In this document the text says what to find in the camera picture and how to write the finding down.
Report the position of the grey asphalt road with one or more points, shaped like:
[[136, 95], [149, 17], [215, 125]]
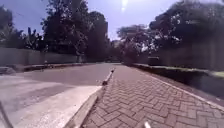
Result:
[[73, 75]]

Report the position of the red brick path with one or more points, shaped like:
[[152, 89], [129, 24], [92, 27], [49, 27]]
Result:
[[143, 96]]

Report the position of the row of trees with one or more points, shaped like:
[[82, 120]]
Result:
[[73, 30], [180, 26]]

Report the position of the row of kerb stones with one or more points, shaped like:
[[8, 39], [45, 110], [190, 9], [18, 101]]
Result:
[[85, 111]]

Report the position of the robot's own part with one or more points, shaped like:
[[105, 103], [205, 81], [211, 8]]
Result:
[[146, 125]]

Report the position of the pale kerb line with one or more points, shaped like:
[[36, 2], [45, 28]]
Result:
[[186, 91]]

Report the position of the pale concrete driveway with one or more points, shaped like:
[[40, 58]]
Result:
[[43, 106]]

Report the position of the pale wall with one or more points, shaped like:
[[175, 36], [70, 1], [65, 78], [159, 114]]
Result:
[[30, 57]]

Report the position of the grey wall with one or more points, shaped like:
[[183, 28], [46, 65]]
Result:
[[196, 55]]

